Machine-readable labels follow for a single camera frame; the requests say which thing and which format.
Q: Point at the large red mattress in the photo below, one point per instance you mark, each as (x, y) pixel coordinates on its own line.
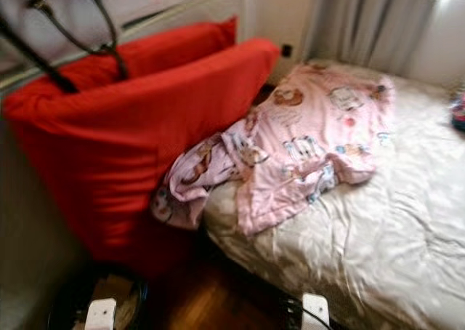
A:
(116, 163)

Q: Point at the black forked tube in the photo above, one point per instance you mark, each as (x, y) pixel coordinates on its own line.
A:
(116, 54)

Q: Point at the black waste bin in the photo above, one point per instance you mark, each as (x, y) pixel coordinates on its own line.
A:
(64, 310)

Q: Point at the thin red mattress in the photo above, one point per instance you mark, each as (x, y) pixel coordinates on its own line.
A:
(174, 46)

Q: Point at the pink cartoon bear blanket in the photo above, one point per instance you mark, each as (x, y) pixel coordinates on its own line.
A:
(305, 126)

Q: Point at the bed with grey floral sheet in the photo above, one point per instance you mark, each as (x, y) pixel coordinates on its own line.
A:
(370, 235)

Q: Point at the grey curtain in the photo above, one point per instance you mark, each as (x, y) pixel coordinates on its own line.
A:
(370, 17)

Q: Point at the blue red star pillow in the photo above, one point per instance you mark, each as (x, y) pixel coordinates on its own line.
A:
(458, 112)

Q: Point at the grey metal bed rail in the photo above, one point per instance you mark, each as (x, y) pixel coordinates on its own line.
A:
(182, 9)

